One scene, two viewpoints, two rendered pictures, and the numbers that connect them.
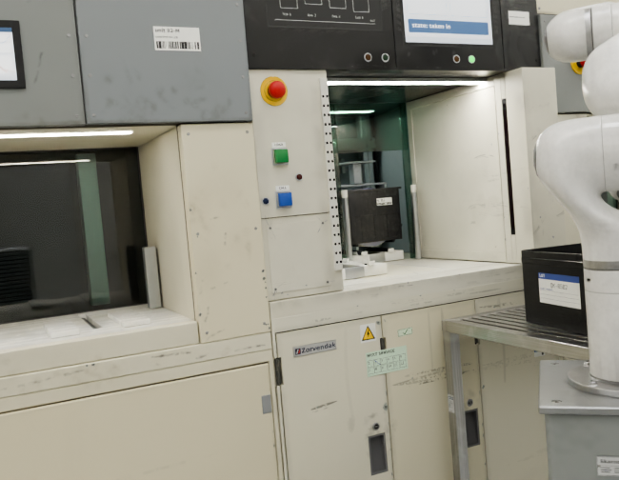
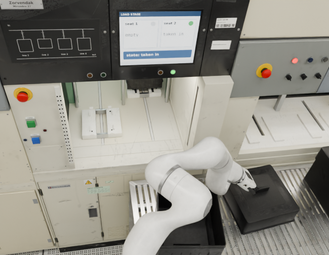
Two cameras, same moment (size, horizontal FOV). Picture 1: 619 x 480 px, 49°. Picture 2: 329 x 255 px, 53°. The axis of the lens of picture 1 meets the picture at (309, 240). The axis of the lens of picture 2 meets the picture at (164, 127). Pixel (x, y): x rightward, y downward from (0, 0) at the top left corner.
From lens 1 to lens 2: 1.50 m
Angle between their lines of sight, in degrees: 43
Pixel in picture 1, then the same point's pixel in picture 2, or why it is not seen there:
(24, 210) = not seen: outside the picture
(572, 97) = (250, 89)
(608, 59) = (135, 241)
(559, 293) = not seen: hidden behind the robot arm
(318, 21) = (50, 57)
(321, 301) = (61, 173)
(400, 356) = (106, 188)
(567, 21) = (151, 177)
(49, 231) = not seen: outside the picture
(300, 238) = (48, 152)
